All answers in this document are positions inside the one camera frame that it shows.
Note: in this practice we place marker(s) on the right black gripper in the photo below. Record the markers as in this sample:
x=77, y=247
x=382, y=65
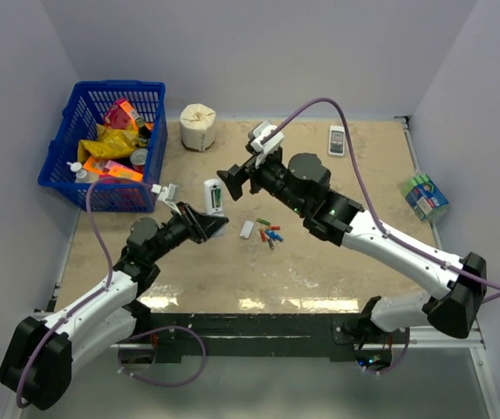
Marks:
x=236, y=176

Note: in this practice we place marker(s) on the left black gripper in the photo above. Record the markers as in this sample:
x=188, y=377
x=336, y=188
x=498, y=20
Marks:
x=199, y=226

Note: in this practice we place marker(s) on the long white remote control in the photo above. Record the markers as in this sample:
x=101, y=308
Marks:
x=207, y=186

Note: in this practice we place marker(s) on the white battery cover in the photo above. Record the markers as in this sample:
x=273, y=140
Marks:
x=246, y=230

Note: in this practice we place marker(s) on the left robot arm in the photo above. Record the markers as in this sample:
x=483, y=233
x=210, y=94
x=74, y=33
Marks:
x=44, y=354

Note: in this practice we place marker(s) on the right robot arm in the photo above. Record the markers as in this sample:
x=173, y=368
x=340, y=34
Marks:
x=449, y=300

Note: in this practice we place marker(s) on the small white remote control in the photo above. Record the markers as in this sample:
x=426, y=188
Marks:
x=336, y=141

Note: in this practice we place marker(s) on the dark grey battery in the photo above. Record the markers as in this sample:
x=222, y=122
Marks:
x=270, y=243

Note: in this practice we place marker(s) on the wrapped toilet paper roll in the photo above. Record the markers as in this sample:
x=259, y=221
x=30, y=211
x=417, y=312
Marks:
x=198, y=127

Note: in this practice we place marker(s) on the red tin can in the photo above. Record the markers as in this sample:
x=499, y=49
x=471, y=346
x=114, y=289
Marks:
x=138, y=159

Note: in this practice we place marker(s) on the orange pink snack pack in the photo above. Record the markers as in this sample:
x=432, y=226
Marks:
x=102, y=168

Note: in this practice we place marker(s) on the yellow snack bag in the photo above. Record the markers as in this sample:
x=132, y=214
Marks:
x=110, y=144

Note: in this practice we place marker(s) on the blue plastic basket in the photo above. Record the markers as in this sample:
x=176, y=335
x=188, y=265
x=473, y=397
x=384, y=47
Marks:
x=85, y=109

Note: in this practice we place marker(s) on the pink snack box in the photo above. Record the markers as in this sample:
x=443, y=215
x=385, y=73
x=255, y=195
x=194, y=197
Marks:
x=122, y=115

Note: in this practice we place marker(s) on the white small bottle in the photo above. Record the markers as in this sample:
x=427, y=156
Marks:
x=81, y=175

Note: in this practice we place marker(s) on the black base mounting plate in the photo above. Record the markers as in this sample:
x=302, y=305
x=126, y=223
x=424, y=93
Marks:
x=278, y=335

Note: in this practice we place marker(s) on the green blue sponge pack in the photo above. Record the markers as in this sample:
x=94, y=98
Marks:
x=425, y=198

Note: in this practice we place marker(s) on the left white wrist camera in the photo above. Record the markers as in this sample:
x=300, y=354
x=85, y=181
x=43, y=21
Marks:
x=166, y=195

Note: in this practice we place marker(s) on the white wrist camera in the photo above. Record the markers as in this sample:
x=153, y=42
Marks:
x=264, y=140
x=166, y=195

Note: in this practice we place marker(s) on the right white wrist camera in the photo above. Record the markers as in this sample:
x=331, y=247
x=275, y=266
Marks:
x=264, y=140

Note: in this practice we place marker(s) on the aluminium frame rail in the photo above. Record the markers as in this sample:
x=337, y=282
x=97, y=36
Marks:
x=426, y=337

